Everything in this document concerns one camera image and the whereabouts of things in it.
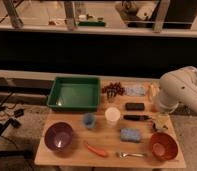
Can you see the orange carrot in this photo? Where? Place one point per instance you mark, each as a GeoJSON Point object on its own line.
{"type": "Point", "coordinates": [97, 151]}

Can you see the orange fruit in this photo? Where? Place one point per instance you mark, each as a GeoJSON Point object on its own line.
{"type": "Point", "coordinates": [154, 108]}

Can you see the clear plastic bag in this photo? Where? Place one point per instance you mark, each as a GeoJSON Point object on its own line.
{"type": "Point", "coordinates": [135, 90]}

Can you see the purple bowl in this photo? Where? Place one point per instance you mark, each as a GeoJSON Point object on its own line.
{"type": "Point", "coordinates": [58, 136]}

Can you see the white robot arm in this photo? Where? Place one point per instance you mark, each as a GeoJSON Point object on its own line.
{"type": "Point", "coordinates": [178, 86]}

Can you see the green plastic tray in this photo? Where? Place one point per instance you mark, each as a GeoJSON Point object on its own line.
{"type": "Point", "coordinates": [74, 94]}

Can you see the green box on shelf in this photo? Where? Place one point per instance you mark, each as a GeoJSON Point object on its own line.
{"type": "Point", "coordinates": [93, 24]}

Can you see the orange bowl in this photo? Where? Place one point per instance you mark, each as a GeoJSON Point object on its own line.
{"type": "Point", "coordinates": [163, 146]}

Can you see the blue sponge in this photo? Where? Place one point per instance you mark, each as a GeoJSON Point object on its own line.
{"type": "Point", "coordinates": [130, 135]}

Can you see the silver fork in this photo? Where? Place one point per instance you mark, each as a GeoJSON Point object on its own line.
{"type": "Point", "coordinates": [121, 154]}

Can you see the white plastic cup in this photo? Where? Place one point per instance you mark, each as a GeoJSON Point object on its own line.
{"type": "Point", "coordinates": [112, 115]}

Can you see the small black clip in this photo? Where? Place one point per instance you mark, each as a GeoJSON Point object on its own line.
{"type": "Point", "coordinates": [160, 128]}

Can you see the black rectangular block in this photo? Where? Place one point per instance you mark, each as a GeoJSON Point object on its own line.
{"type": "Point", "coordinates": [135, 106]}

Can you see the blue plastic cup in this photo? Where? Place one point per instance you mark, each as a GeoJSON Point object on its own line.
{"type": "Point", "coordinates": [89, 120]}

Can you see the black marker pen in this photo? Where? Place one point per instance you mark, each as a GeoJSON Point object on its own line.
{"type": "Point", "coordinates": [136, 117]}

